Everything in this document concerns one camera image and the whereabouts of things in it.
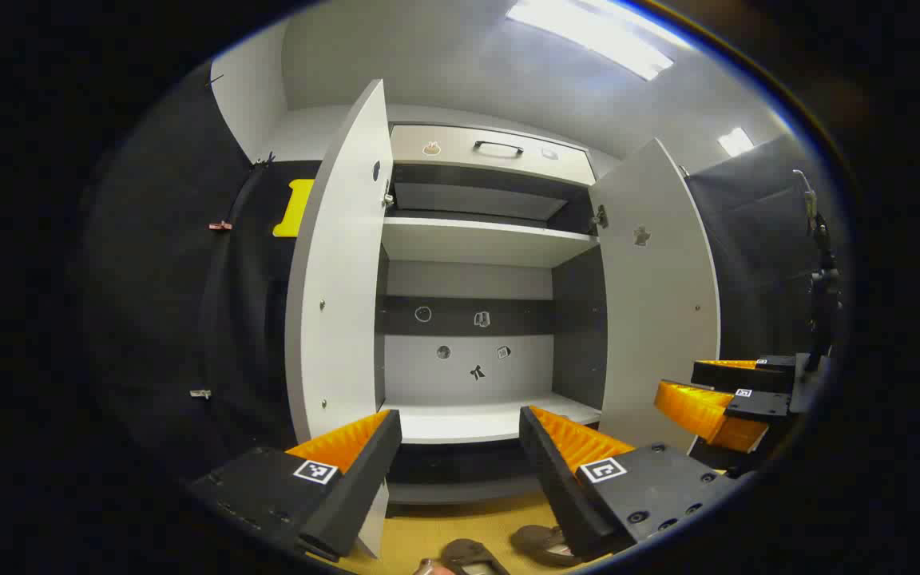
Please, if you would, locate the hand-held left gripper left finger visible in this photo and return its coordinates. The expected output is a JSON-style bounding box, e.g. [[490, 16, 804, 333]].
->
[[187, 409, 403, 561]]

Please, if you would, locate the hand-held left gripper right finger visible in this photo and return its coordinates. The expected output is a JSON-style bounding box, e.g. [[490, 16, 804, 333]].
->
[[518, 405, 740, 560]]

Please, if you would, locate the brown fuzzy shoe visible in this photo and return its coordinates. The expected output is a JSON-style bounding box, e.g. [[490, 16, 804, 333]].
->
[[510, 525, 589, 568], [416, 539, 510, 575]]

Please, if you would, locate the white cabinet door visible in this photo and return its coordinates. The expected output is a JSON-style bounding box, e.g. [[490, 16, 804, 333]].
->
[[284, 78, 395, 560], [588, 137, 722, 456]]

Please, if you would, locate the white and grey shoe cabinet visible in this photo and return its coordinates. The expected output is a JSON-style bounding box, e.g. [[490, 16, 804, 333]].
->
[[376, 120, 613, 506]]

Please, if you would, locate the small ceiling light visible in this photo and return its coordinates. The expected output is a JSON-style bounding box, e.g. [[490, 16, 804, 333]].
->
[[718, 127, 755, 158]]

